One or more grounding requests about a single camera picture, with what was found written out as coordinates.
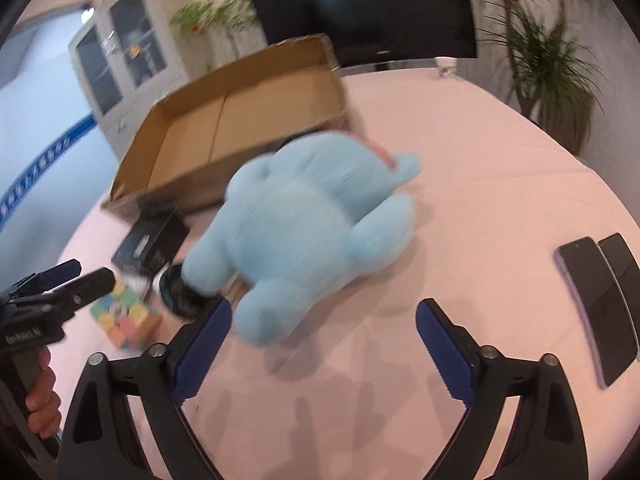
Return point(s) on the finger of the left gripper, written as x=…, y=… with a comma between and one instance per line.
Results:
x=38, y=283
x=71, y=296

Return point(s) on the black wall television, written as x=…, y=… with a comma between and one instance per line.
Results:
x=375, y=31

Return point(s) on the light blue plush toy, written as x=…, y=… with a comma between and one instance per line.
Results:
x=300, y=224

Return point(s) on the purple smartphone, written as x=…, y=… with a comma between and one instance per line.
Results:
x=604, y=308

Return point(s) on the person's left hand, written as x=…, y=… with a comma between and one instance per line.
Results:
x=43, y=402

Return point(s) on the black smartphone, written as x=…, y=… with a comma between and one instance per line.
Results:
x=627, y=273

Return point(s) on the black rectangular box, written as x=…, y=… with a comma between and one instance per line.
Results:
x=151, y=243

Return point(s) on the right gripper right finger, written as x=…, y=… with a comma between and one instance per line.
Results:
x=545, y=441

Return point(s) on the small leafy tree plant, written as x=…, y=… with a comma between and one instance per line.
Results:
x=226, y=18

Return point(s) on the black round speaker ball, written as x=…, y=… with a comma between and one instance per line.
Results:
x=179, y=298

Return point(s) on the grey glass-door cabinet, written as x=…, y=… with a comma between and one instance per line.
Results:
x=126, y=58

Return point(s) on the pastel rubik's cube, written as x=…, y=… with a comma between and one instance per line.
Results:
x=129, y=323

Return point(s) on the tall palm plant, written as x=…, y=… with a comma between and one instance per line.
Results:
x=549, y=75

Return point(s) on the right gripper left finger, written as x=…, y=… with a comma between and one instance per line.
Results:
x=100, y=439

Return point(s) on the white patterned cup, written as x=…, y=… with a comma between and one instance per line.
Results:
x=447, y=66

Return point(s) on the brown cardboard box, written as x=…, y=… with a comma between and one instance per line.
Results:
x=192, y=142

